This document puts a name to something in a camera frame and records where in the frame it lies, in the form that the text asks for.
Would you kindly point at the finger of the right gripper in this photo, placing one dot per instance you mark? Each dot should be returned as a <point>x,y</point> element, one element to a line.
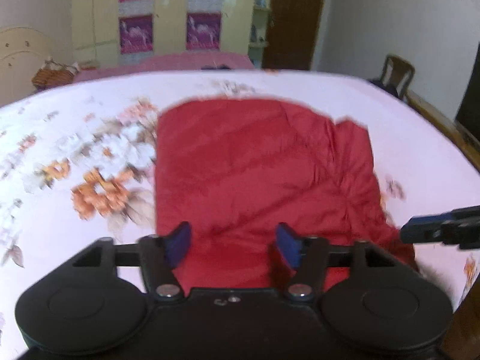
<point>426,229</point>

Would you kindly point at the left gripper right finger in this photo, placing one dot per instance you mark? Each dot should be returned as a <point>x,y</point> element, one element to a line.
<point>308,257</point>

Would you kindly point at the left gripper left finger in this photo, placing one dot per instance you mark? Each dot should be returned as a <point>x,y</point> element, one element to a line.
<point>159,256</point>

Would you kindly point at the red puffer jacket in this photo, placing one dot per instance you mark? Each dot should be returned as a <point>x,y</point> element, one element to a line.
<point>235,169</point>

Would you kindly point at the white floral bed sheet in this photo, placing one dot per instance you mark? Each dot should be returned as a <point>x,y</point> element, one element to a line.
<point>78,164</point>

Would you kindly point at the wooden chair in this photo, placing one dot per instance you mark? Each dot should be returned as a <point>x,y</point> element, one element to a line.
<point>397,75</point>

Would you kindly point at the pink striped bed cover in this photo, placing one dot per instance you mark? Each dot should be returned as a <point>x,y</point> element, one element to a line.
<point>186,61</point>

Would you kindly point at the black garment on bed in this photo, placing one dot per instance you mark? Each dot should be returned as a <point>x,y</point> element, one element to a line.
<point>217,67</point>

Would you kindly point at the lower left purple poster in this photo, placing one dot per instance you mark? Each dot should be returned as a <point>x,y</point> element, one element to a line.
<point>136,34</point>

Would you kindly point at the lower right purple poster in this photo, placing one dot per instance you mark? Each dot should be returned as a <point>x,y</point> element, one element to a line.
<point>203,31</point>

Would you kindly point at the cream corner shelf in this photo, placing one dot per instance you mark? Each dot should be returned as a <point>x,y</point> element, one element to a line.
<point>258,31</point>

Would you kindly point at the cream round headboard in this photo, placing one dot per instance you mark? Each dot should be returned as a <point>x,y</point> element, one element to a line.
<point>23,52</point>

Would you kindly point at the cream wardrobe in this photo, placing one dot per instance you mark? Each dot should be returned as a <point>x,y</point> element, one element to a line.
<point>96,29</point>

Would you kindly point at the brown wooden door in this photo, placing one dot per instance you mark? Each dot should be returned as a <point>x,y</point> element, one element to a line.
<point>292,34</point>

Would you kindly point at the wooden bed frame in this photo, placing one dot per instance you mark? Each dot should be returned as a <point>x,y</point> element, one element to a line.
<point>453,131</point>

